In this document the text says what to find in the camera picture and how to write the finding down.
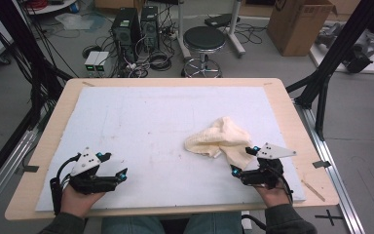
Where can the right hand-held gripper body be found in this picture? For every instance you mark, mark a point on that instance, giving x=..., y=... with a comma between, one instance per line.
x=263, y=174

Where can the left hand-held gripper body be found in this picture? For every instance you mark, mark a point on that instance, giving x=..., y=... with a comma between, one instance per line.
x=87, y=182

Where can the cream towel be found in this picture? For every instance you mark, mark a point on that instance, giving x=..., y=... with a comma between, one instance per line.
x=217, y=136

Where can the person's left hand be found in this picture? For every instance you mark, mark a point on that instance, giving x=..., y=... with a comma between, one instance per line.
x=78, y=203

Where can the person's right hand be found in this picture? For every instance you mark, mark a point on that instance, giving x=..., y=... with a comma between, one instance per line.
x=274, y=196

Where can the person's left leg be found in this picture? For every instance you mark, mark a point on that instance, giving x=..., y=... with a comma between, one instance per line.
x=131, y=226

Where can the person's leg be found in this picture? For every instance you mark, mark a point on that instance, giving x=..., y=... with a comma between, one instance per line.
x=212, y=224
x=131, y=226

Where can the thin wooden stick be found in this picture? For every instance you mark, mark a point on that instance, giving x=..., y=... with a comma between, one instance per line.
x=313, y=190

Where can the person's right leg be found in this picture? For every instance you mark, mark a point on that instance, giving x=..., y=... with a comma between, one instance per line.
x=212, y=224

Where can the black tape piece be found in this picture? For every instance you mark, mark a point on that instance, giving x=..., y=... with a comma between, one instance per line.
x=28, y=169
x=321, y=164

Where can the black tape cross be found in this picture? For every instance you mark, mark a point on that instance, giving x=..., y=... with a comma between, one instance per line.
x=329, y=217

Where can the white power supply unit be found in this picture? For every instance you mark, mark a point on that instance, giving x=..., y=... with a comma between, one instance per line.
x=91, y=61
x=102, y=62

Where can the white desk leg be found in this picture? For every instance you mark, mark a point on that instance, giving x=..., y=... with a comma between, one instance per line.
x=183, y=35
x=236, y=35

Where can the black round stool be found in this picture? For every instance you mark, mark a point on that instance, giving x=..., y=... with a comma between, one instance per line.
x=204, y=38

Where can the large black computer tower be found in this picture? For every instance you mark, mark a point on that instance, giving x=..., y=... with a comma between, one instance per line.
x=125, y=31

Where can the brown cardboard box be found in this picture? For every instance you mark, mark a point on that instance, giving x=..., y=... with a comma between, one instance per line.
x=297, y=27

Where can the black flat case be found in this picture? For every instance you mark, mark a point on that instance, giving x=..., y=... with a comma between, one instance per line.
x=220, y=20

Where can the slim black computer tower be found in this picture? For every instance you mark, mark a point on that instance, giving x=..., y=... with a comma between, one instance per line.
x=150, y=27

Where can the clear plastic bag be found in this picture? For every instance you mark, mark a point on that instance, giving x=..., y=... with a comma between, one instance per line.
x=74, y=22

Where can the white round table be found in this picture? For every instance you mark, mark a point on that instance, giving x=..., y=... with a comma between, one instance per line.
x=52, y=8

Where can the aluminium rail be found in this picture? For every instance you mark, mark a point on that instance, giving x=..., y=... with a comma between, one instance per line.
x=3, y=175
x=334, y=182

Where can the black metal frame stand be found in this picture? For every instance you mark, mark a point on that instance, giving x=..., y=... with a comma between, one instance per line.
x=29, y=65
x=334, y=52

